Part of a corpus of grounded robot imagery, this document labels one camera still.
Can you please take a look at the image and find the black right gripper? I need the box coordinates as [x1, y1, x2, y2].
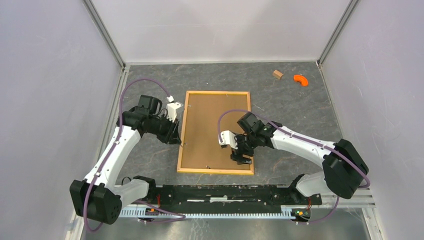
[230, 132, 258, 165]

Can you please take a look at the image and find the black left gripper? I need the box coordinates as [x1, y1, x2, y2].
[145, 113, 182, 145]

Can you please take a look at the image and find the yellow picture frame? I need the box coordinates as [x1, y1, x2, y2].
[176, 90, 254, 176]

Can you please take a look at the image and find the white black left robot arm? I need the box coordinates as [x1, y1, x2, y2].
[69, 95, 183, 225]

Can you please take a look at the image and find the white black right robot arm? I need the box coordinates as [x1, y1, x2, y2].
[218, 111, 371, 204]

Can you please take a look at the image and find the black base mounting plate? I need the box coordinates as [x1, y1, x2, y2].
[143, 184, 323, 214]

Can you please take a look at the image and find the small wooden block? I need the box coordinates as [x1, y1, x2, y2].
[272, 70, 284, 80]

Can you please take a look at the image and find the orange curved plastic piece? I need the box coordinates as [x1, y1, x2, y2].
[293, 74, 309, 87]

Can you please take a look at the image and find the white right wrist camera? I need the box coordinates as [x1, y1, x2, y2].
[218, 130, 238, 150]

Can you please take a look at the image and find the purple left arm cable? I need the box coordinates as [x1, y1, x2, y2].
[82, 78, 187, 233]

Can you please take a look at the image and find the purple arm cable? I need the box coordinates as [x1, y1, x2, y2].
[216, 109, 372, 226]
[82, 78, 187, 233]

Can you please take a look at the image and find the blue slotted cable duct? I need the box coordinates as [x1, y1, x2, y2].
[118, 205, 295, 220]

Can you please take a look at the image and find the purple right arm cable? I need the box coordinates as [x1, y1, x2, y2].
[216, 109, 372, 226]

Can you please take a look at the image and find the aluminium rail frame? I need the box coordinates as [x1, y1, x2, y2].
[66, 0, 382, 240]

